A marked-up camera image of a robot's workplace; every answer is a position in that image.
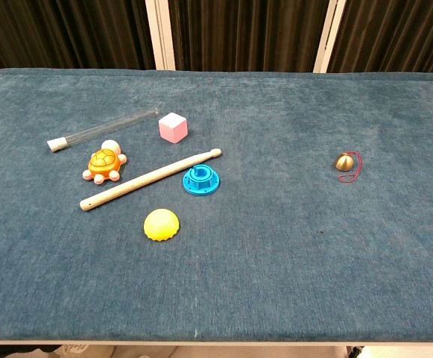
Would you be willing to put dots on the blue fabric table cover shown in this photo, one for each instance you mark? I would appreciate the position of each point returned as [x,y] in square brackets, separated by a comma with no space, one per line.
[216,261]

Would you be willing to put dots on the white vertical frame post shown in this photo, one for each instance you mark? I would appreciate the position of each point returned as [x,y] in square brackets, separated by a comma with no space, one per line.
[329,35]
[160,33]

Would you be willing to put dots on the wooden drumstick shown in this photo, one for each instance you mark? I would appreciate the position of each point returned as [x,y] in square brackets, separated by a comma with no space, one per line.
[149,179]

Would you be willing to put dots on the clear test tube white cap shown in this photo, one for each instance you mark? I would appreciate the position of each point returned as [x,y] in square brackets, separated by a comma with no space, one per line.
[100,128]

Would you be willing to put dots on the yellow dome cap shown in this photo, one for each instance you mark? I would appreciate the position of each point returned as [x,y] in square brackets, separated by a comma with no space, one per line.
[161,224]

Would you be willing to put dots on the orange toy turtle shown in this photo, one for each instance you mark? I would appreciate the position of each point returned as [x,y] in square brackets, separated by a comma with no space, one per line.
[103,164]

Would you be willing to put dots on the pink cube block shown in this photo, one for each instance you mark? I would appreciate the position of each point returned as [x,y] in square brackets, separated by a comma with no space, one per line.
[172,127]

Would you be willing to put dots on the dark pleated curtain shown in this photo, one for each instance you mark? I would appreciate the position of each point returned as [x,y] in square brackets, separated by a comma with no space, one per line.
[246,33]

